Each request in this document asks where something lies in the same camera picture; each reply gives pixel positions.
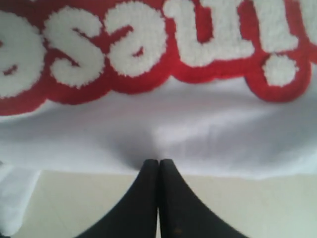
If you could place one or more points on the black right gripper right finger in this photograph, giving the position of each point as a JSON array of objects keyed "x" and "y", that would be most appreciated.
[{"x": 181, "y": 213}]

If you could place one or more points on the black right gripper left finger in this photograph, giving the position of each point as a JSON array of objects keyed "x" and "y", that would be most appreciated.
[{"x": 135, "y": 215}]

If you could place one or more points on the white t-shirt red lettering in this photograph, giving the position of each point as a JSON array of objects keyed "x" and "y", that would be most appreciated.
[{"x": 223, "y": 87}]

